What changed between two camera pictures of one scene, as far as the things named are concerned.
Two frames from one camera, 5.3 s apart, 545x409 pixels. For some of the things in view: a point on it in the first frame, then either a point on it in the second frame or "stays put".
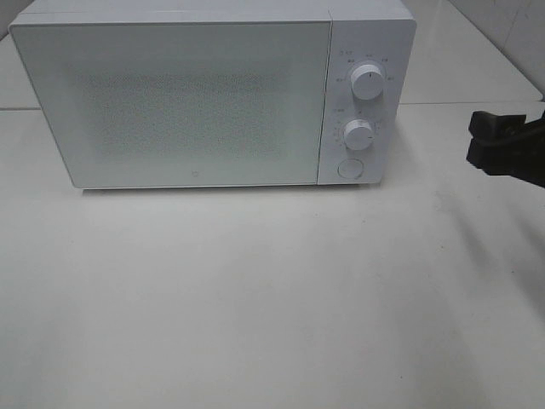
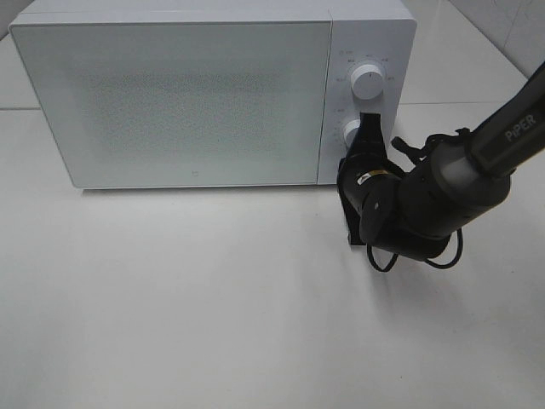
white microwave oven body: x=226 y=93 stays put
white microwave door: x=181 y=103 stays put
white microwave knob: x=367 y=82 stays put
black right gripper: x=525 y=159 → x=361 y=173
